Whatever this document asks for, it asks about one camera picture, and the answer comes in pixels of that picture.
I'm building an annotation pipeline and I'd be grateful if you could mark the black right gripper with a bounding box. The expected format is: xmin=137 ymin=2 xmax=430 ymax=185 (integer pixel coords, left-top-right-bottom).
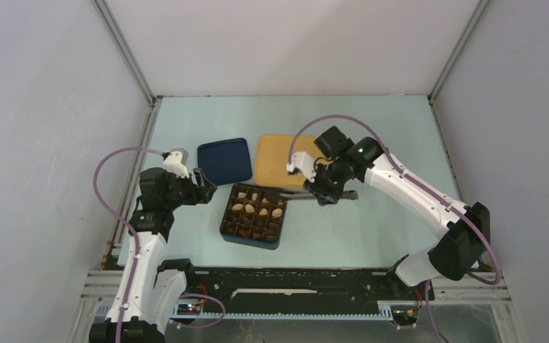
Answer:
xmin=303 ymin=159 xmax=350 ymax=206

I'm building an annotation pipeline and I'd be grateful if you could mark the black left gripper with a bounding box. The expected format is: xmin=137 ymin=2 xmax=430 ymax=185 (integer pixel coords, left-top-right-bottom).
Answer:
xmin=163 ymin=168 xmax=216 ymax=210

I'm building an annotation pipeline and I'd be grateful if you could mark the dark blue box lid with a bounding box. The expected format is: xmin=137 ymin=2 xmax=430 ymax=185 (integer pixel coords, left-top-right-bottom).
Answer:
xmin=197 ymin=138 xmax=253 ymax=186

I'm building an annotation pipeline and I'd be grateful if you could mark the blue chocolate box with insert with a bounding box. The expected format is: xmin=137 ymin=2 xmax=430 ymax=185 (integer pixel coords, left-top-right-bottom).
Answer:
xmin=219 ymin=183 xmax=287 ymax=250

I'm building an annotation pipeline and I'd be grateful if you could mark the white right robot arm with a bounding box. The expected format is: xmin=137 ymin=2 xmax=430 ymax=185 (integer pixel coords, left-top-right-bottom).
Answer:
xmin=287 ymin=126 xmax=490 ymax=299

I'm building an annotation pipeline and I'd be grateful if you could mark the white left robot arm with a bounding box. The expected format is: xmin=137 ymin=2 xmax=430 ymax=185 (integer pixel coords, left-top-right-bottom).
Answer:
xmin=89 ymin=167 xmax=217 ymax=342

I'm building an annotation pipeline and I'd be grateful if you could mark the yellow plastic tray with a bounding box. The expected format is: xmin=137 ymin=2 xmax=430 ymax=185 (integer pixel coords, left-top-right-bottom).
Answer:
xmin=253 ymin=134 xmax=305 ymax=189

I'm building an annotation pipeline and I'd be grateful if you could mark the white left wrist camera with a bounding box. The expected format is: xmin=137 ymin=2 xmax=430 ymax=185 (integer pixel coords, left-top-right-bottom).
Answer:
xmin=164 ymin=148 xmax=190 ymax=179

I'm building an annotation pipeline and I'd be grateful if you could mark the aluminium corner post left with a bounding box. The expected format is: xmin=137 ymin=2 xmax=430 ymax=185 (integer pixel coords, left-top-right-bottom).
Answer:
xmin=91 ymin=0 xmax=157 ymax=106

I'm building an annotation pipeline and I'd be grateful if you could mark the aluminium corner post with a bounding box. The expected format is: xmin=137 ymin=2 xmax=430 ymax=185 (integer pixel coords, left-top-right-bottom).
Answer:
xmin=91 ymin=0 xmax=157 ymax=106
xmin=428 ymin=0 xmax=493 ymax=105

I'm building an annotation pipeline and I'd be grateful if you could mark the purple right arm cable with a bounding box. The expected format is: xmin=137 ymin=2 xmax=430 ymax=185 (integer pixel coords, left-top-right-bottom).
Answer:
xmin=287 ymin=114 xmax=504 ymax=343

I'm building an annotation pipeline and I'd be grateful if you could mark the aluminium corner post right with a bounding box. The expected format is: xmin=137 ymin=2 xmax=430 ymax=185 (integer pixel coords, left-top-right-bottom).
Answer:
xmin=428 ymin=0 xmax=493 ymax=105

